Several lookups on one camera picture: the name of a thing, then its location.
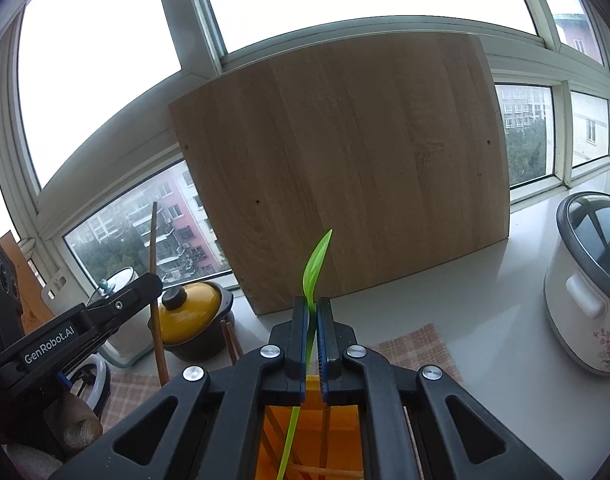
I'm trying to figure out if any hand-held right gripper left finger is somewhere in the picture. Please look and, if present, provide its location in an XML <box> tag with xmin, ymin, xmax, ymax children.
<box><xmin>48</xmin><ymin>295</ymin><xmax>311</xmax><ymax>480</ymax></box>

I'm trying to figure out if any pink checked cloth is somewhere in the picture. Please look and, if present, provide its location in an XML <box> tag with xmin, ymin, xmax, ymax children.
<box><xmin>102</xmin><ymin>323</ymin><xmax>463</xmax><ymax>436</ymax></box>

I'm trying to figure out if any yellow plastic container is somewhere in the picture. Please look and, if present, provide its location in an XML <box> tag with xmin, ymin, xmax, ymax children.
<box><xmin>256</xmin><ymin>374</ymin><xmax>366</xmax><ymax>480</ymax></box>

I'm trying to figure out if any orange wooden plank board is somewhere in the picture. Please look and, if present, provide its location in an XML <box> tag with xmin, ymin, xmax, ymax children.
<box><xmin>0</xmin><ymin>230</ymin><xmax>56</xmax><ymax>333</ymax></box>

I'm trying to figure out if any yellow pot lid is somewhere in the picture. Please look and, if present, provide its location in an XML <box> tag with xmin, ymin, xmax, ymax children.
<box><xmin>157</xmin><ymin>282</ymin><xmax>223</xmax><ymax>345</ymax></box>

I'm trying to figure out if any green plastic utensil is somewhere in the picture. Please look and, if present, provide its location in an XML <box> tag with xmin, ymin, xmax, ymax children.
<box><xmin>276</xmin><ymin>229</ymin><xmax>333</xmax><ymax>480</ymax></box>

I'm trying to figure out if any white ring light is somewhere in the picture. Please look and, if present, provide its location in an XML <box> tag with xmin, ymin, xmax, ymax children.
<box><xmin>68</xmin><ymin>352</ymin><xmax>112</xmax><ymax>416</ymax></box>

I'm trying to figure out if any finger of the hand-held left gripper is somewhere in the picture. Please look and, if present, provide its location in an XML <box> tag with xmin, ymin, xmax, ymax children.
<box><xmin>82</xmin><ymin>272</ymin><xmax>164</xmax><ymax>346</ymax></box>

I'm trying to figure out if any person's left hand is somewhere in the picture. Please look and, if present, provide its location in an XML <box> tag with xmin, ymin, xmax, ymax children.
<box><xmin>60</xmin><ymin>392</ymin><xmax>104</xmax><ymax>456</ymax></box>

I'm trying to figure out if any white floral slow cooker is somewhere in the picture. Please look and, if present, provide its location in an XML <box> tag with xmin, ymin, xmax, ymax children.
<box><xmin>543</xmin><ymin>255</ymin><xmax>610</xmax><ymax>375</ymax></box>

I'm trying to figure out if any white cutting board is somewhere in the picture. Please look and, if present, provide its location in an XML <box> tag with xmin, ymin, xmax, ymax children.
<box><xmin>39</xmin><ymin>275</ymin><xmax>70</xmax><ymax>321</ymax></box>

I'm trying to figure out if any black clay pot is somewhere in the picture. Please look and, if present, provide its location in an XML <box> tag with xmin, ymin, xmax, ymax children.
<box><xmin>162</xmin><ymin>287</ymin><xmax>235</xmax><ymax>363</ymax></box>

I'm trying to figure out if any large light wooden board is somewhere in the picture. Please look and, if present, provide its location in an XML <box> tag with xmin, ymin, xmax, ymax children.
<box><xmin>167</xmin><ymin>31</ymin><xmax>510</xmax><ymax>317</ymax></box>

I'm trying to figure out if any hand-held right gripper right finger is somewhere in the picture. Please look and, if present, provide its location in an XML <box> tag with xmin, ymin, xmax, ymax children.
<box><xmin>315</xmin><ymin>296</ymin><xmax>566</xmax><ymax>480</ymax></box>

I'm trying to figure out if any white window frame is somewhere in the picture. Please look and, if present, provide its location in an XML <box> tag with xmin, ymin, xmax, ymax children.
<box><xmin>0</xmin><ymin>0</ymin><xmax>610</xmax><ymax>286</ymax></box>

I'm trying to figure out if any teal and white rice cooker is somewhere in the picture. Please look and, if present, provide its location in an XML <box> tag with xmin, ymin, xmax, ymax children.
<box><xmin>88</xmin><ymin>266</ymin><xmax>158</xmax><ymax>368</ymax></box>

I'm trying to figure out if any slow cooker glass lid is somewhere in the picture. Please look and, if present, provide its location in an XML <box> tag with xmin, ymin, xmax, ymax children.
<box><xmin>556</xmin><ymin>191</ymin><xmax>610</xmax><ymax>291</ymax></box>

